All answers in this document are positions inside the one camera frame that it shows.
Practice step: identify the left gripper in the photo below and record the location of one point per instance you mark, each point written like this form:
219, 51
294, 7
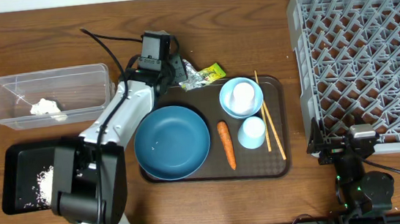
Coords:
180, 68

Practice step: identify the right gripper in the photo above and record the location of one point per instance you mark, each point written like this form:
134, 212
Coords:
332, 150

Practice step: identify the foil snack wrapper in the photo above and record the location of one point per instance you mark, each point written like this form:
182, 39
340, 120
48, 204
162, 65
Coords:
198, 79

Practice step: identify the light blue bowl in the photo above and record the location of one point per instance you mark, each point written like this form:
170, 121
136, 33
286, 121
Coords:
226, 93

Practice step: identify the dark blue plate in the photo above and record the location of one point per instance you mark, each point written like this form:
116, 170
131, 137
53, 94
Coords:
172, 143

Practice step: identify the white tissue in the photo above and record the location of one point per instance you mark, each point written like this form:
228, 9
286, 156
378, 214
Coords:
48, 107

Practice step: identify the pile of white rice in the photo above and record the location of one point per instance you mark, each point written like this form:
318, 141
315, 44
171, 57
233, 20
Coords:
41, 191

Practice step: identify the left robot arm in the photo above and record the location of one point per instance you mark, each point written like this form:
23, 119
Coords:
89, 178

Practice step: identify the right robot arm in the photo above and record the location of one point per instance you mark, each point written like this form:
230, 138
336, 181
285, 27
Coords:
365, 195

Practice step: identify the grey dishwasher rack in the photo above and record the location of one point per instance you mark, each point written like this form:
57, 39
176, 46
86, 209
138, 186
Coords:
348, 57

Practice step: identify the wooden chopstick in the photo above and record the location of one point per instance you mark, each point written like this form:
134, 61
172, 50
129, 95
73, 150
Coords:
277, 139
267, 137

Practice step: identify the light blue cup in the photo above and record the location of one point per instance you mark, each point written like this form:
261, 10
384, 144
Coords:
251, 134

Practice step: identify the white cup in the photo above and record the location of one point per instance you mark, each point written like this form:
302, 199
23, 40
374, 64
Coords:
242, 99

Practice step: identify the orange carrot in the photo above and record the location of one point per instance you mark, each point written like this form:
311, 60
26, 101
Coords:
226, 140

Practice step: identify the brown serving tray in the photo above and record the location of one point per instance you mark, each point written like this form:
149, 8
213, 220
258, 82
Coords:
251, 164

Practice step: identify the clear plastic bin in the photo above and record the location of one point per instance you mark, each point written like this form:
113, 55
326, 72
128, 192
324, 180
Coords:
81, 92

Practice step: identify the black tray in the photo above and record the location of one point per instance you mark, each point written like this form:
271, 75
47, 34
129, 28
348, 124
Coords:
23, 161

